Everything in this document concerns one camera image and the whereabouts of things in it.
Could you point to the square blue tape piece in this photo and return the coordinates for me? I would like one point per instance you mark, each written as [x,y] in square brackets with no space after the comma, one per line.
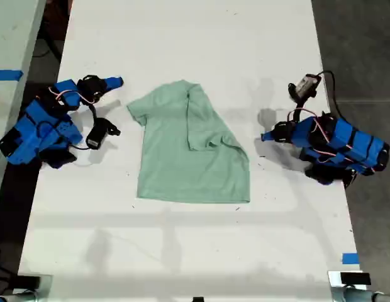
[350,258]

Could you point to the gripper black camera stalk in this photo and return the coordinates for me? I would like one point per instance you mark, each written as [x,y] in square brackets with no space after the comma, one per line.
[298,105]
[93,111]

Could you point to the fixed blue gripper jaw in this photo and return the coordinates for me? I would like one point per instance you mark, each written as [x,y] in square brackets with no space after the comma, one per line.
[270,134]
[114,80]

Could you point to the metal table bracket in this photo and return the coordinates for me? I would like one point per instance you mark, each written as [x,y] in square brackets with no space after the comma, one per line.
[46,287]
[334,283]

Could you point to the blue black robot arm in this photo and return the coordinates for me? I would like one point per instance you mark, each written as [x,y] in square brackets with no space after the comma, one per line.
[355,138]
[41,126]

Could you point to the pale green t-shirt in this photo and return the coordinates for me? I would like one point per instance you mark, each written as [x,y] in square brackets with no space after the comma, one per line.
[182,163]

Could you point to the pale grey side table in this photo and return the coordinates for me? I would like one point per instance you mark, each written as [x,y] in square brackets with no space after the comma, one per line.
[12,37]

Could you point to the long blue tape strip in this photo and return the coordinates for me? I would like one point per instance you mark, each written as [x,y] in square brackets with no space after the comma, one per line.
[7,75]

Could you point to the small black box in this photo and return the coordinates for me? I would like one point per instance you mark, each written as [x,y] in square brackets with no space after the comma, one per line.
[355,279]
[29,282]

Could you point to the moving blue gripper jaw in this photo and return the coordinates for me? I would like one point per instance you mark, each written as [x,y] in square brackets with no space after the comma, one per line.
[109,87]
[271,139]

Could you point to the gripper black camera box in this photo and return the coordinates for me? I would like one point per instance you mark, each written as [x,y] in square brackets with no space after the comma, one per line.
[97,134]
[307,84]

